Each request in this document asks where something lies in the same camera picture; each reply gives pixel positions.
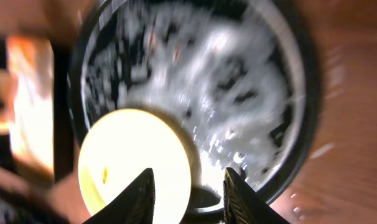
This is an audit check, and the round black tray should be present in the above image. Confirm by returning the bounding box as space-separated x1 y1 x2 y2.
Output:
67 1 321 217

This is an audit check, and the rectangular soapy black tray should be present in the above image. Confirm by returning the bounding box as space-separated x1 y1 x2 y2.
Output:
0 36 73 187

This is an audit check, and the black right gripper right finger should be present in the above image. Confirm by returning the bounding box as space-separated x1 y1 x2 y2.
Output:
223 167 289 224

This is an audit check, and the yellow plate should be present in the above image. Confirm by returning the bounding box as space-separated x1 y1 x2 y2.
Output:
78 109 192 224

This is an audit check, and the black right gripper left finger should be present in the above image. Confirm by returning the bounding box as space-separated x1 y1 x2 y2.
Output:
83 168 156 224

